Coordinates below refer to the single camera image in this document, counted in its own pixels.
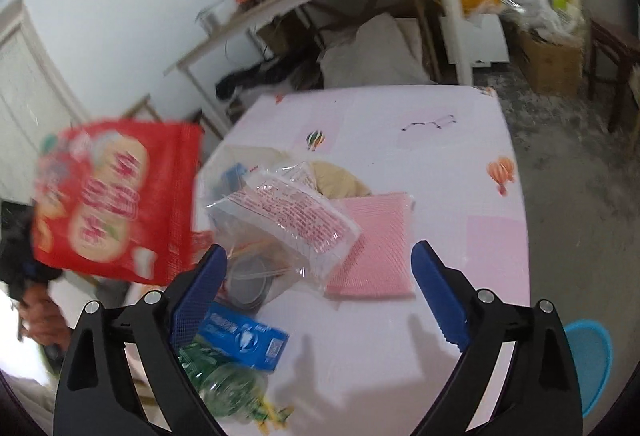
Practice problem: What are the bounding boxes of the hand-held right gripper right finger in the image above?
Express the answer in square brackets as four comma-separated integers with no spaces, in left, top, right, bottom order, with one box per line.
[410,240,583,436]

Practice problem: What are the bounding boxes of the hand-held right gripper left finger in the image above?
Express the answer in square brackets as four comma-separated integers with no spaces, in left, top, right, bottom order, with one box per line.
[54,243,236,436]

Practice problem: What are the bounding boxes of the blue toothpaste box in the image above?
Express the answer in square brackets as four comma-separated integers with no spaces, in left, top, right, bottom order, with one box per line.
[197,301,291,373]

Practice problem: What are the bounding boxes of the green plastic bottle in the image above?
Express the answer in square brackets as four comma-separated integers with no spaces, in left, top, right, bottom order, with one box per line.
[177,336,296,432]

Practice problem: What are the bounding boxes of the red packaged scrubber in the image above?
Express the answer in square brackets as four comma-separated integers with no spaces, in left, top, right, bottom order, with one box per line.
[31,119,206,284]

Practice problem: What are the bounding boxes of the clear plastic bag red print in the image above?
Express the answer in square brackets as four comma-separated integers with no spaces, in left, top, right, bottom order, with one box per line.
[200,145,362,297]

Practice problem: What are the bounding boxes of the person's left hand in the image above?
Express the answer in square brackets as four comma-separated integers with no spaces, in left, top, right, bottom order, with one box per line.
[22,289,71,348]

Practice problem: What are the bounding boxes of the round metal can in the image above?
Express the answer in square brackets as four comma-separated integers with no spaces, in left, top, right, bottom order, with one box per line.
[227,253,273,314]

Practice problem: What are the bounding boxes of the pink sponge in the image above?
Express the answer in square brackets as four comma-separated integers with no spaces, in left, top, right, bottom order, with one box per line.
[325,192,417,301]

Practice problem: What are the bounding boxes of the pink printed tablecloth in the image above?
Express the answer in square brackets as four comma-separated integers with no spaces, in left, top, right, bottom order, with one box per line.
[195,85,531,436]

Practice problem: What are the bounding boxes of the white door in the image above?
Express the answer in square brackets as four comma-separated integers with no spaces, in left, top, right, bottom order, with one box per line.
[0,0,88,204]

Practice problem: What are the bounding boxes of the beige cloth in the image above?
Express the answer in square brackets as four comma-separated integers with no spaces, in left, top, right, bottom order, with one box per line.
[310,160,372,199]

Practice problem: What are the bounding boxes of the blue plastic bin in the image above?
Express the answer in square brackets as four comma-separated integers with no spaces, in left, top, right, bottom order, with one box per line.
[564,320,613,419]

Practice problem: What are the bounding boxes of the black cloth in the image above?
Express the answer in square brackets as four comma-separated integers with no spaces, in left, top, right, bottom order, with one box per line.
[215,64,301,100]

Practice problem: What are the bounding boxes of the white woven sack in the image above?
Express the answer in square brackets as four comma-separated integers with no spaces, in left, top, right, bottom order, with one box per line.
[317,13,431,90]

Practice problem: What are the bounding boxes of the cardboard box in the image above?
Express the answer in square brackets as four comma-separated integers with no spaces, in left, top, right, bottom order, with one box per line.
[515,24,586,97]
[257,19,313,60]

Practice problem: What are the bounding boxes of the white cabinet panel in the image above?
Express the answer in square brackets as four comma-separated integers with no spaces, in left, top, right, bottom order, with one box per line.
[440,11,511,67]

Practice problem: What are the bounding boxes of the glass container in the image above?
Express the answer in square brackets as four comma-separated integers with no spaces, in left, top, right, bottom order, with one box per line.
[199,0,236,31]

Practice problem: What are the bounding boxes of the dark wooden stool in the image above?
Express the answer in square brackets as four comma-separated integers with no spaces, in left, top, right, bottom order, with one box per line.
[585,16,640,132]

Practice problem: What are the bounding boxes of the white plastic bags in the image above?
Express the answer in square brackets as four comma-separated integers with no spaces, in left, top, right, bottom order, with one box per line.
[505,0,586,42]

